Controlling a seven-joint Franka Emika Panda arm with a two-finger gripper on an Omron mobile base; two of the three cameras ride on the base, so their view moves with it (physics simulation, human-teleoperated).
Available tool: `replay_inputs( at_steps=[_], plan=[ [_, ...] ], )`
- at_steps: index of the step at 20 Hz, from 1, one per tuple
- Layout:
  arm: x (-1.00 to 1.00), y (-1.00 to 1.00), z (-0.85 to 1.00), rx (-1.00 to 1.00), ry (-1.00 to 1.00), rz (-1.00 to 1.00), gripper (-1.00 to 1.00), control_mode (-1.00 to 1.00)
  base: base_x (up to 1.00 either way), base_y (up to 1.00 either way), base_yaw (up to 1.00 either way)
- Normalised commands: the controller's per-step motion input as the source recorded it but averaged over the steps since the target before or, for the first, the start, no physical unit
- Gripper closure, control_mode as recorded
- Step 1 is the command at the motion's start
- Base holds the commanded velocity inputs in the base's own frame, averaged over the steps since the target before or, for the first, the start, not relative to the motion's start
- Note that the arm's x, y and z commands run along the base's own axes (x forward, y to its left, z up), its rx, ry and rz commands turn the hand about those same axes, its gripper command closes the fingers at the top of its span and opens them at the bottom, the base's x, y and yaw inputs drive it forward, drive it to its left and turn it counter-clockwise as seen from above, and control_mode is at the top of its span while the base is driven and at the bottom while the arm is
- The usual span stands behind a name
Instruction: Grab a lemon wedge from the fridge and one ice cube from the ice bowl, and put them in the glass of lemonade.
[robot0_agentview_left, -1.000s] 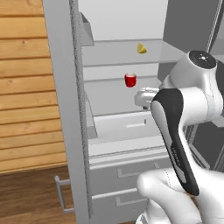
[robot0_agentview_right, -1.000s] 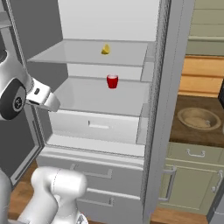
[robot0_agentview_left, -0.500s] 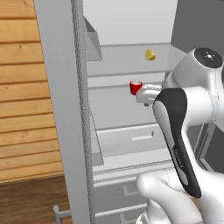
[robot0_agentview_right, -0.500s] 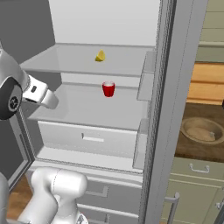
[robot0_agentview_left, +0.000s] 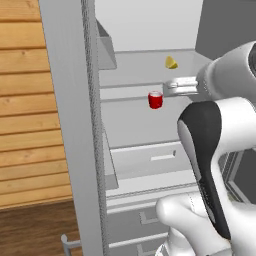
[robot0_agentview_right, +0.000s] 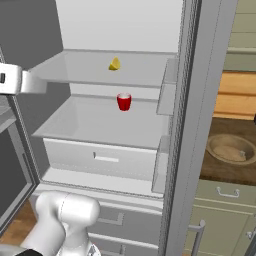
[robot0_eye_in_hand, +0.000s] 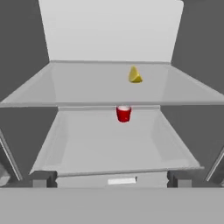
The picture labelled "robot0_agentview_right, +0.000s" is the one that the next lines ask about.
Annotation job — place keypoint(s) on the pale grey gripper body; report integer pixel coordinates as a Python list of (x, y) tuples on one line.
[(33, 82)]

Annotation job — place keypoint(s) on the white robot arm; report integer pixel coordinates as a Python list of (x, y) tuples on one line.
[(56, 216)]

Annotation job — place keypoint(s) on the clear glass fridge shelf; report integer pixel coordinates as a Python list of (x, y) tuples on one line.
[(96, 121), (90, 68)]

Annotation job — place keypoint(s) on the grey fridge door dark panel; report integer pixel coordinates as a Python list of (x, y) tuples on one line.
[(13, 160)]

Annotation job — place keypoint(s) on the yellow lemon wedge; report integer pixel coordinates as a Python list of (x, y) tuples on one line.
[(115, 64)]

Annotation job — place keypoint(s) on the white fridge crisper drawer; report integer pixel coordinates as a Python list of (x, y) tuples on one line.
[(80, 156)]

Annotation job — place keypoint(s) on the grey fridge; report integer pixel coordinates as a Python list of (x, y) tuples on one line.
[(116, 26)]

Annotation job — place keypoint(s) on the clear fridge door bin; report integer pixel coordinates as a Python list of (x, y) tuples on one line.
[(167, 88), (161, 166)]

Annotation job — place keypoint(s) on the grey fridge door with bins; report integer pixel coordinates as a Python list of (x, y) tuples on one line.
[(196, 100)]

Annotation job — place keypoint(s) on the red cup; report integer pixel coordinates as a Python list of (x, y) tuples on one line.
[(124, 102)]

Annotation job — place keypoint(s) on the grey freezer drawer front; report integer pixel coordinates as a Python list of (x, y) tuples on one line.
[(143, 221), (133, 248)]

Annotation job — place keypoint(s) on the green cupboard drawer front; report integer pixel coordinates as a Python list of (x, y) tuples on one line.
[(206, 195)]

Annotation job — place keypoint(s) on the beige round sink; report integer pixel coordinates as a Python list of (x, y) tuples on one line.
[(230, 150)]

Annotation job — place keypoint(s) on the green cupboard door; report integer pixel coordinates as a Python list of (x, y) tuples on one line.
[(223, 233)]

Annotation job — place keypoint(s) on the silver cupboard knob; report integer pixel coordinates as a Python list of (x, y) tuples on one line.
[(250, 234)]

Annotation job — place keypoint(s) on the green wall cupboards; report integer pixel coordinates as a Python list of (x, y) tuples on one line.
[(241, 33)]

